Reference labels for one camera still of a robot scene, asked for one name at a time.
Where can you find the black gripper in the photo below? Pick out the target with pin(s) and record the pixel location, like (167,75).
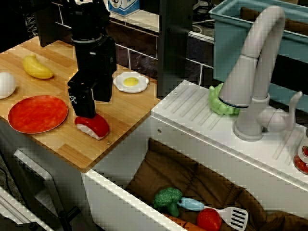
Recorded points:
(96,60)

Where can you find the red and white toy sushi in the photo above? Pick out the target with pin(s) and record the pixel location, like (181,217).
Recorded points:
(96,126)

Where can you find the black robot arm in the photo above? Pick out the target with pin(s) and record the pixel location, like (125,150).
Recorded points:
(87,21)

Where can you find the orange round plate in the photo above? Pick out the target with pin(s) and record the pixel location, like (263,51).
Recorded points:
(37,114)

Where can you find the wooden kitchen counter board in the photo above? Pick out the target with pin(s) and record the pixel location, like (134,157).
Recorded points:
(125,108)

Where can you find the toy fried egg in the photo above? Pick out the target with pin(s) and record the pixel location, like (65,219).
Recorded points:
(131,82)

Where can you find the yellow toy banana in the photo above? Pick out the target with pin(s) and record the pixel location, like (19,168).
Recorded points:
(36,68)

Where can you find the white shelf board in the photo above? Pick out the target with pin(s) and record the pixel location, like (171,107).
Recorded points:
(139,22)

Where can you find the white toy egg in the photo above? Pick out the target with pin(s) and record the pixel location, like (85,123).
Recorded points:
(6,85)

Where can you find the grey toy oven door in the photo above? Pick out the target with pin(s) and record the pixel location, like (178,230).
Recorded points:
(36,168)

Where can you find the blue and white milk carton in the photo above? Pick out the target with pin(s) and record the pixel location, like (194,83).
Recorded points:
(124,6)

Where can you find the white toy sink unit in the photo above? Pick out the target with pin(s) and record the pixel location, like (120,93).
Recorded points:
(192,125)

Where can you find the brown cloth in sink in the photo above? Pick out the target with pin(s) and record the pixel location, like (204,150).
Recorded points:
(173,168)

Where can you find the black oven knob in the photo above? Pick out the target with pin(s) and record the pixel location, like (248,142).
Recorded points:
(68,215)

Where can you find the light green toy lettuce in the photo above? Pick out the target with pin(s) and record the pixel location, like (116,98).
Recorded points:
(216,102)

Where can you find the green toy broccoli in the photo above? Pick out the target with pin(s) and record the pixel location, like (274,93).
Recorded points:
(167,198)

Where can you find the teal plastic bin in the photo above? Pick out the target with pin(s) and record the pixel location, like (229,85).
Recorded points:
(231,48)

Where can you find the orange toy carrot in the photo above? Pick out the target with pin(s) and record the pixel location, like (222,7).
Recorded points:
(185,223)

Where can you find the grey toy faucet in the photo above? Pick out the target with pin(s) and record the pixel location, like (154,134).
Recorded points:
(252,72)

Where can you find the red toy tomato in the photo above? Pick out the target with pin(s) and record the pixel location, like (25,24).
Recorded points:
(209,219)

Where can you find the brown cloth in bin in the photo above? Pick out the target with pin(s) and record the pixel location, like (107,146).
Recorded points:
(293,22)

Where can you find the red white jar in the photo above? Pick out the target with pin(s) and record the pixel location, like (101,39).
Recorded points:
(302,158)

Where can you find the short black kitchen post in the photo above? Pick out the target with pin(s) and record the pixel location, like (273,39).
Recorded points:
(48,33)

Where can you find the wide black kitchen post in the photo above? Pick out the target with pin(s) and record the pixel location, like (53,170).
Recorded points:
(174,48)

